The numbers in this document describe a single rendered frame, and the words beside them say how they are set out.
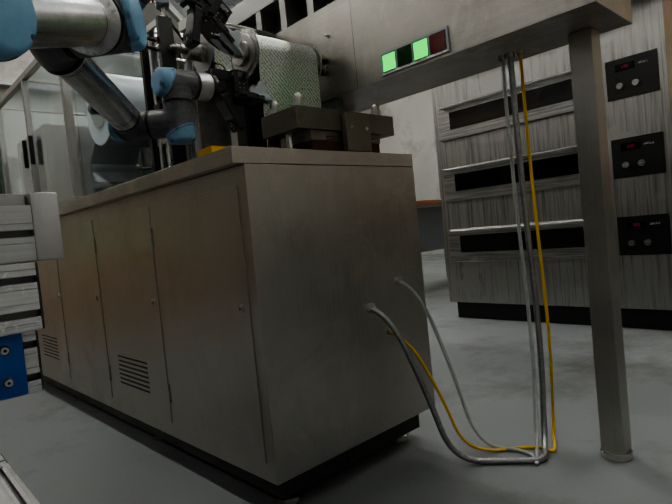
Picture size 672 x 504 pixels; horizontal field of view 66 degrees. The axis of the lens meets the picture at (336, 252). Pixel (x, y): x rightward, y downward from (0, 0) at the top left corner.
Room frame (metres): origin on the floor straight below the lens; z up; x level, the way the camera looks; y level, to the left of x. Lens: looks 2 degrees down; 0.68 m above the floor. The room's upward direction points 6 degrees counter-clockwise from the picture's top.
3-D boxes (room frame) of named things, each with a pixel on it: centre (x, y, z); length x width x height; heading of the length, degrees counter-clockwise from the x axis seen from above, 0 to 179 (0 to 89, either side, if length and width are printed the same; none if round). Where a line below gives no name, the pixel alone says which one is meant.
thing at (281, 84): (1.66, 0.09, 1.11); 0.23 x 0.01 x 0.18; 133
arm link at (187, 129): (1.39, 0.39, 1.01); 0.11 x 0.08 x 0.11; 86
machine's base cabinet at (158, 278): (2.34, 0.83, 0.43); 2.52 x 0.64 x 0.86; 43
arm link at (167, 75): (1.39, 0.38, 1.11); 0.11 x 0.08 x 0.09; 133
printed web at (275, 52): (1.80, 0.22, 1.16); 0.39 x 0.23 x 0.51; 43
